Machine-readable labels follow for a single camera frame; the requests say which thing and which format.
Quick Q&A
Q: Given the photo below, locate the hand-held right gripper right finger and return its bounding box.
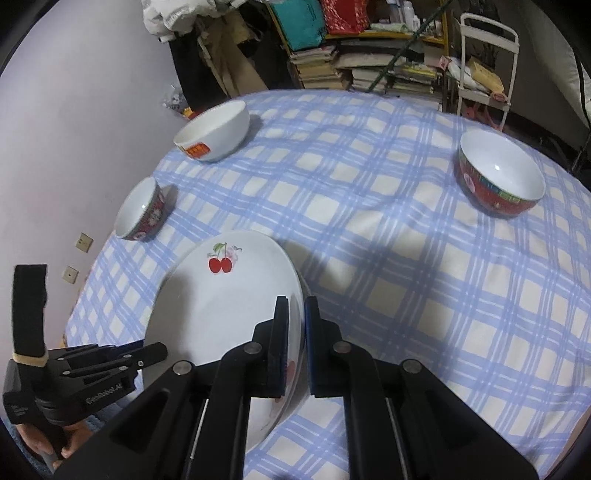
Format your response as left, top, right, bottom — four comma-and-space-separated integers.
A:
305, 296, 539, 480

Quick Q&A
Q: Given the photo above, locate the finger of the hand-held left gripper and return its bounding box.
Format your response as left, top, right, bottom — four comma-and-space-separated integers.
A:
60, 361, 145, 391
47, 342, 170, 366

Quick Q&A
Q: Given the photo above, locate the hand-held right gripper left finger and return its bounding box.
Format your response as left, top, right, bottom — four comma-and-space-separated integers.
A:
55, 295, 290, 480

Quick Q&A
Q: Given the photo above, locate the white cherry print plate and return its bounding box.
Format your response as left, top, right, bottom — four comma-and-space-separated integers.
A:
142, 230, 306, 455

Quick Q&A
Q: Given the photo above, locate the small red patterned bowl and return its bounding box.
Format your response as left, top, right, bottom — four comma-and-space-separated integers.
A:
114, 176, 167, 242

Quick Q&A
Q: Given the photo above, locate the large white bowl red label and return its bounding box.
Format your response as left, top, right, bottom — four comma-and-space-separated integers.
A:
173, 100, 251, 163

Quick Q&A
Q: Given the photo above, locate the medium red patterned bowl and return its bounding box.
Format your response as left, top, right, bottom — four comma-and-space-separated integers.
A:
453, 129, 546, 219

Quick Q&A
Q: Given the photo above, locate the person's left hand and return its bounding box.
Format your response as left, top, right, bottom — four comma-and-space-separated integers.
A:
16, 413, 92, 464

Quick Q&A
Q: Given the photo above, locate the blue plaid bedsheet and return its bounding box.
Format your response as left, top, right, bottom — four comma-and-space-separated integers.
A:
65, 88, 591, 480

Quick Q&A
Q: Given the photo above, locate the pile of plastic bags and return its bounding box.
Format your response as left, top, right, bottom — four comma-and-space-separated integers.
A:
161, 83, 205, 121

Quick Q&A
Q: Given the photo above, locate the stack of old books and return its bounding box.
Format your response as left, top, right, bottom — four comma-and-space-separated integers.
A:
288, 45, 341, 91

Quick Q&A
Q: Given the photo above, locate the black hanging garment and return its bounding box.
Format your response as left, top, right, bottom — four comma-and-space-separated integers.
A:
170, 31, 228, 117

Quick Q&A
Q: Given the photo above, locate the pile of magazines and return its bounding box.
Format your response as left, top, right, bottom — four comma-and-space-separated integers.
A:
335, 39, 445, 100

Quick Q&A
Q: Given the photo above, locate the beige hanging coat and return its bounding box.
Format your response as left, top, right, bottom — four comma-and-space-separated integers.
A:
198, 9, 269, 112

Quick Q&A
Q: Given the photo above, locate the dark green pole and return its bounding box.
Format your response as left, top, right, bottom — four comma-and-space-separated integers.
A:
369, 0, 456, 94

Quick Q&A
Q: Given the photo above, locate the white trolley cart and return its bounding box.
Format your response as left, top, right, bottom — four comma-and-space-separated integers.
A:
441, 13, 520, 136

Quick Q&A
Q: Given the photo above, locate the teal bag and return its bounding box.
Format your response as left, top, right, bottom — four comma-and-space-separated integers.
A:
270, 0, 325, 51

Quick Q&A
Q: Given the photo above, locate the wooden shelf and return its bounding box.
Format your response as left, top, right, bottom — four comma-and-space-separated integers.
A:
265, 0, 452, 112

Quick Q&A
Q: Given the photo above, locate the red patterned bag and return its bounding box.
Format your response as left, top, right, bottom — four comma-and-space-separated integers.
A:
321, 0, 371, 36

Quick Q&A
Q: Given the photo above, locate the white puffer jacket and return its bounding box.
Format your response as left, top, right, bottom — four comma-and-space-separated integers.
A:
141, 0, 232, 43

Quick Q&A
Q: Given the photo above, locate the row of cosmetic bottles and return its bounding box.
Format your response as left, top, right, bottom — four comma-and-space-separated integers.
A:
379, 0, 422, 25

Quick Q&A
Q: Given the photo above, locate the white padded office chair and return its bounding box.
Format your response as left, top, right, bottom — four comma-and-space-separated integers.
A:
508, 0, 591, 163

